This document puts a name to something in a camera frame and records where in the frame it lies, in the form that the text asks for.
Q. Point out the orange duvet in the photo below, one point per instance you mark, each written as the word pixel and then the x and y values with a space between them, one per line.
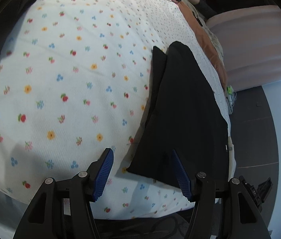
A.
pixel 207 47

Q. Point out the white floral blanket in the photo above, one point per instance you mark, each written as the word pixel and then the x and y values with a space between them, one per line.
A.
pixel 68 92

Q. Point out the black button shirt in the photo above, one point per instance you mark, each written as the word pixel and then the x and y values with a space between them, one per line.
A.
pixel 187 109

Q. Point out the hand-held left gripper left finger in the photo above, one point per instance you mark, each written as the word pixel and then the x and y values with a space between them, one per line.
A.
pixel 103 176

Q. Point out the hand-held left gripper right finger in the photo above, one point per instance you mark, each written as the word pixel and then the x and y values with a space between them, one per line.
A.
pixel 184 179

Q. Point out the pink curtain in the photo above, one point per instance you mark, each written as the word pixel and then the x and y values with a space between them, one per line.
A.
pixel 255 49

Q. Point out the white nightstand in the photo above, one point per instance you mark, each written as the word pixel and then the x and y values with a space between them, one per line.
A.
pixel 231 103

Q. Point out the green item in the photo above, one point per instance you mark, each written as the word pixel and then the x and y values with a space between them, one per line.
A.
pixel 229 89

